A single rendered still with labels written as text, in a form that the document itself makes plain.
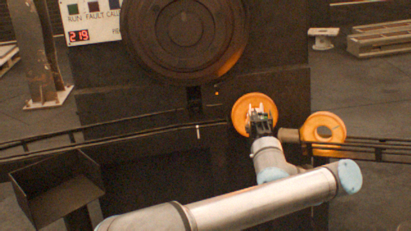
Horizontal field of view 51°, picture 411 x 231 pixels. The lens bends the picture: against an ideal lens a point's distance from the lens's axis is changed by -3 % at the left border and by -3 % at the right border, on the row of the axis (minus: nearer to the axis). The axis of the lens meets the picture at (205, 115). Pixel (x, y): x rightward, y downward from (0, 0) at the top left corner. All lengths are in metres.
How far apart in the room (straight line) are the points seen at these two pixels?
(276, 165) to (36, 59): 3.53
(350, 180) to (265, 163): 0.23
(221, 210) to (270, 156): 0.35
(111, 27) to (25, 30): 2.73
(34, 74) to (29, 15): 0.57
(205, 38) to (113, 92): 0.47
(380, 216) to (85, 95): 1.57
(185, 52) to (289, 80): 0.48
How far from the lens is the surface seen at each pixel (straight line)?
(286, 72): 1.81
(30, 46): 4.47
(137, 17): 1.59
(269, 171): 1.21
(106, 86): 1.85
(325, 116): 1.61
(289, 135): 1.68
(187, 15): 1.51
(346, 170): 1.18
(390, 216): 2.45
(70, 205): 1.61
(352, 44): 5.11
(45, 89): 4.56
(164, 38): 1.55
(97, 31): 1.78
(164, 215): 0.88
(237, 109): 1.47
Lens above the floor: 1.42
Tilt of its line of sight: 23 degrees down
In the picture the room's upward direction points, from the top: 6 degrees counter-clockwise
